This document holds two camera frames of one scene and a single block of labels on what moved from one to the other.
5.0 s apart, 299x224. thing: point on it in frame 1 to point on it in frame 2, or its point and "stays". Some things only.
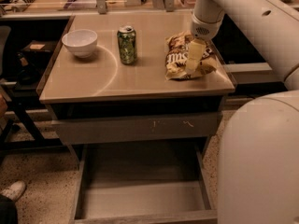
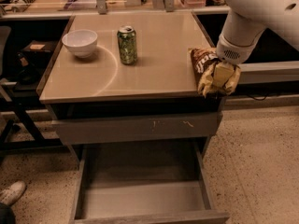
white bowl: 81,42 stays
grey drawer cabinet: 137,96 stays
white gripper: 204,28 to 231,52
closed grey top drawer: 131,128 stays
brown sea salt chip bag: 176,52 to 205,61
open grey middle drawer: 143,184 stays
